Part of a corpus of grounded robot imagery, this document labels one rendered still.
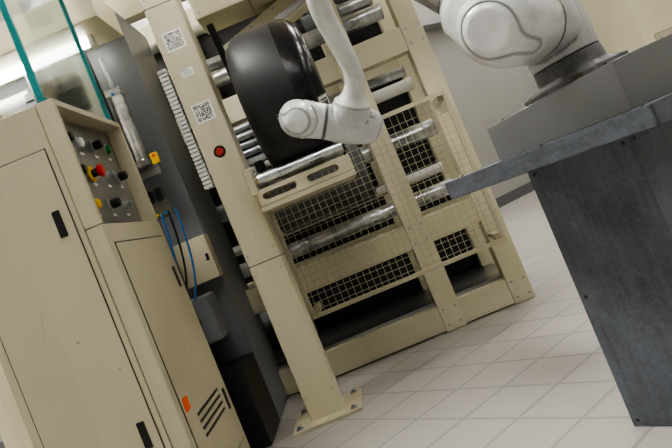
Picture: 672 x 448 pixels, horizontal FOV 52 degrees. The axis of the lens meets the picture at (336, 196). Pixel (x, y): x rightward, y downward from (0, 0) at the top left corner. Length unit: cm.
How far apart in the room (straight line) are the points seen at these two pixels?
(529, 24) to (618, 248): 50
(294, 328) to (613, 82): 158
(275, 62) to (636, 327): 145
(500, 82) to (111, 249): 785
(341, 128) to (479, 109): 702
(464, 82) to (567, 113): 744
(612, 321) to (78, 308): 134
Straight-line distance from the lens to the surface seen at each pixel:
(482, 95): 902
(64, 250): 200
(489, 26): 133
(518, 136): 151
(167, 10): 272
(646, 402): 167
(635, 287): 155
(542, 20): 138
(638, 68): 145
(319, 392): 262
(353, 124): 191
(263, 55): 244
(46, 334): 204
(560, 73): 154
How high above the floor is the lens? 68
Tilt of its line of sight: 1 degrees up
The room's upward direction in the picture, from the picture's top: 22 degrees counter-clockwise
